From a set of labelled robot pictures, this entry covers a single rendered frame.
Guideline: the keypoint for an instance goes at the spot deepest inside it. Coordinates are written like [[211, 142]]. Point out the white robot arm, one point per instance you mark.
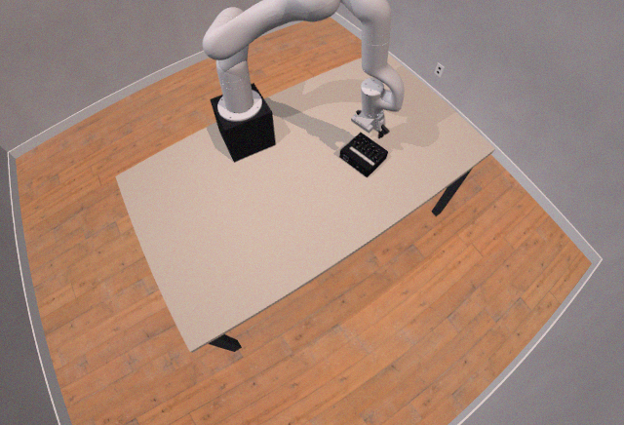
[[233, 30]]

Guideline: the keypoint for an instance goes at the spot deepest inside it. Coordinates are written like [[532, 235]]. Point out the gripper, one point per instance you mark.
[[378, 124]]

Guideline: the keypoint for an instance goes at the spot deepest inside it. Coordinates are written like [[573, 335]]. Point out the black lighting desk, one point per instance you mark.
[[364, 161]]

